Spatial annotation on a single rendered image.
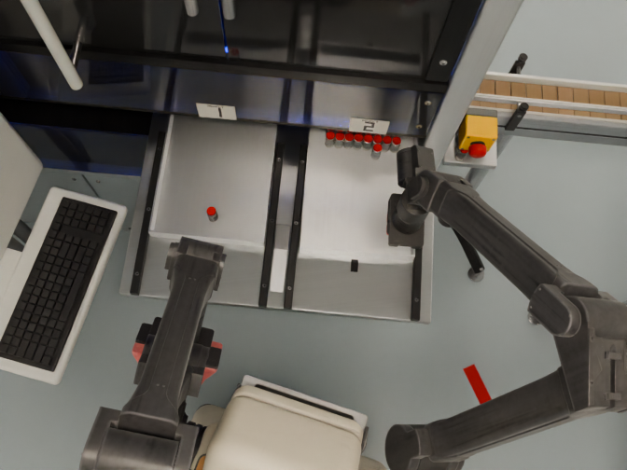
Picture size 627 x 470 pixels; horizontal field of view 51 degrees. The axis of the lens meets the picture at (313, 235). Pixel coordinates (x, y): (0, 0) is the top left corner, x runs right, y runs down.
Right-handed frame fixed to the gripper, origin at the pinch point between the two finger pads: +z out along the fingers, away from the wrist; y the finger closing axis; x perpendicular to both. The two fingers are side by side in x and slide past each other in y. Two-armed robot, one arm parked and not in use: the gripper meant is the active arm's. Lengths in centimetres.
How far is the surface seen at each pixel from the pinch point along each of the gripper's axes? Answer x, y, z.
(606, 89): -51, 46, 13
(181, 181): 49, 16, 20
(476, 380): -45, -14, 108
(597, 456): -87, -36, 107
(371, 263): 3.0, -0.6, 20.2
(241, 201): 34.3, 11.6, 20.3
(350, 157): 9.5, 25.7, 20.4
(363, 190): 5.9, 17.2, 20.3
